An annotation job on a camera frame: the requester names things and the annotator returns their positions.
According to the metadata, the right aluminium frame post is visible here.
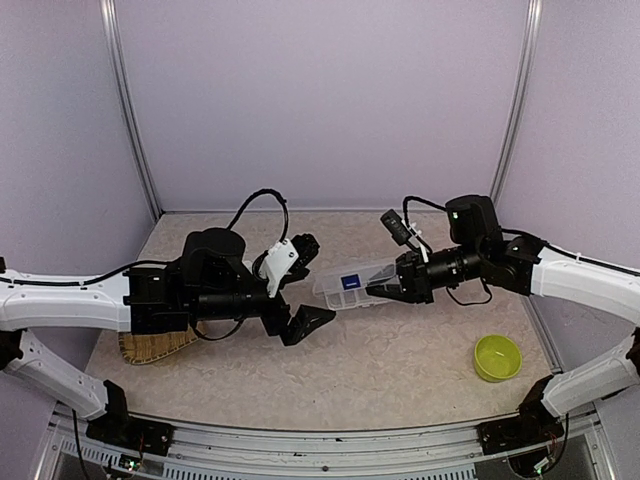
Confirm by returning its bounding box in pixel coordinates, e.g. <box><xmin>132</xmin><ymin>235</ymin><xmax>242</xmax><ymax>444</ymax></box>
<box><xmin>489</xmin><ymin>0</ymin><xmax>544</xmax><ymax>206</ymax></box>

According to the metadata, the front aluminium rail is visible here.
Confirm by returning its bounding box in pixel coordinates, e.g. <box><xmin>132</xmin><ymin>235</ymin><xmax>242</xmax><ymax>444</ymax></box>
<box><xmin>34</xmin><ymin>394</ymin><xmax>616</xmax><ymax>480</ymax></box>

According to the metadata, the left aluminium frame post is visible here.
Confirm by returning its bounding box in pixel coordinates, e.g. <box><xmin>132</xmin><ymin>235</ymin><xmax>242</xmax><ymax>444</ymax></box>
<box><xmin>100</xmin><ymin>0</ymin><xmax>164</xmax><ymax>223</ymax></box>

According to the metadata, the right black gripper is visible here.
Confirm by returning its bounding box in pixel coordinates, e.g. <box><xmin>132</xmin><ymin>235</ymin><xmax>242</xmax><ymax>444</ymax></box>
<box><xmin>367</xmin><ymin>241</ymin><xmax>486</xmax><ymax>303</ymax></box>

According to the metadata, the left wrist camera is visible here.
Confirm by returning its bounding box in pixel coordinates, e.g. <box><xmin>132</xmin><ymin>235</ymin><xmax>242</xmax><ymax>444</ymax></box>
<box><xmin>258</xmin><ymin>233</ymin><xmax>320</xmax><ymax>298</ymax></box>

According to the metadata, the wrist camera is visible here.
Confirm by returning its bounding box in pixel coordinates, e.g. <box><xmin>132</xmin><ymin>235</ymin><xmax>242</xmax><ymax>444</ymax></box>
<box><xmin>258</xmin><ymin>233</ymin><xmax>320</xmax><ymax>298</ymax></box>
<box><xmin>380</xmin><ymin>209</ymin><xmax>433</xmax><ymax>262</ymax></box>

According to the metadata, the green plastic bowl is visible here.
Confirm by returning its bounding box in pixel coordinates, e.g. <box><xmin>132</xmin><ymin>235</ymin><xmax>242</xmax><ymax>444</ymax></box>
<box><xmin>473</xmin><ymin>335</ymin><xmax>522</xmax><ymax>383</ymax></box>

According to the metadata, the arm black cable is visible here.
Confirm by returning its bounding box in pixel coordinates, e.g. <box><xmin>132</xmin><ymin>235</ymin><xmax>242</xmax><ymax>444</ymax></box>
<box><xmin>402</xmin><ymin>195</ymin><xmax>451</xmax><ymax>221</ymax></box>
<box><xmin>227</xmin><ymin>188</ymin><xmax>291</xmax><ymax>246</ymax></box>

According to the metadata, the woven bamboo tray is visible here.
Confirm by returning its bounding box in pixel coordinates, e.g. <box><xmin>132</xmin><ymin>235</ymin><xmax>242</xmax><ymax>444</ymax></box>
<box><xmin>117</xmin><ymin>328</ymin><xmax>199</xmax><ymax>366</ymax></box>

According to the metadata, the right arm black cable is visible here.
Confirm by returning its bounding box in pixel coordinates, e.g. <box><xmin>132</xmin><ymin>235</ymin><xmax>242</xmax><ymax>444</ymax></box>
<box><xmin>402</xmin><ymin>195</ymin><xmax>451</xmax><ymax>221</ymax></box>

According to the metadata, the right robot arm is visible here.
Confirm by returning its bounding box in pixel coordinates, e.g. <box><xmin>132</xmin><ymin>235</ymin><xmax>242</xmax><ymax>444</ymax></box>
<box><xmin>366</xmin><ymin>194</ymin><xmax>639</xmax><ymax>444</ymax></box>

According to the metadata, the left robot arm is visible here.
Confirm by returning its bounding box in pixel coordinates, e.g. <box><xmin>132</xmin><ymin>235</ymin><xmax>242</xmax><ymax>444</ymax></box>
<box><xmin>1</xmin><ymin>227</ymin><xmax>336</xmax><ymax>445</ymax></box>

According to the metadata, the clear plastic pill organizer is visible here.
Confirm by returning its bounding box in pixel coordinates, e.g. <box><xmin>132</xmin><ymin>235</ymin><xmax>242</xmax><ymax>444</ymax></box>
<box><xmin>312</xmin><ymin>260</ymin><xmax>395</xmax><ymax>311</ymax></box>

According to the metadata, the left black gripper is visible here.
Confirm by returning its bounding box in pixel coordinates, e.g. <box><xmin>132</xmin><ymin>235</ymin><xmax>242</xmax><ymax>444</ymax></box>
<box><xmin>190</xmin><ymin>274</ymin><xmax>337</xmax><ymax>347</ymax></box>

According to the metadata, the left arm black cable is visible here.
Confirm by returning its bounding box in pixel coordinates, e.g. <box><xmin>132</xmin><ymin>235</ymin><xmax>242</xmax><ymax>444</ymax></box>
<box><xmin>227</xmin><ymin>188</ymin><xmax>291</xmax><ymax>246</ymax></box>

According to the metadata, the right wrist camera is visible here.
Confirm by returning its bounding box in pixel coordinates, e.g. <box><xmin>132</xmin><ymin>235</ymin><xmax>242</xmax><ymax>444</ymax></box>
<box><xmin>380</xmin><ymin>209</ymin><xmax>433</xmax><ymax>262</ymax></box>

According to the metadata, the aluminium frame post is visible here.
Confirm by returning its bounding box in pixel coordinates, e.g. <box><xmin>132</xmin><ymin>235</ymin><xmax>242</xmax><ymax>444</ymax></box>
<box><xmin>489</xmin><ymin>0</ymin><xmax>544</xmax><ymax>206</ymax></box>
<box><xmin>100</xmin><ymin>0</ymin><xmax>164</xmax><ymax>223</ymax></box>

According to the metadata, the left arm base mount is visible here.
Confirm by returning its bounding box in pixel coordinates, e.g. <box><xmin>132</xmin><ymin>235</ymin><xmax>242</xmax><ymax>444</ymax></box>
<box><xmin>86</xmin><ymin>413</ymin><xmax>175</xmax><ymax>457</ymax></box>

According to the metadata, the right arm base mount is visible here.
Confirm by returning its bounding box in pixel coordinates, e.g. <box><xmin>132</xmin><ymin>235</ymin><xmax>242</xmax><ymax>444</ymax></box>
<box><xmin>477</xmin><ymin>416</ymin><xmax>565</xmax><ymax>455</ymax></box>

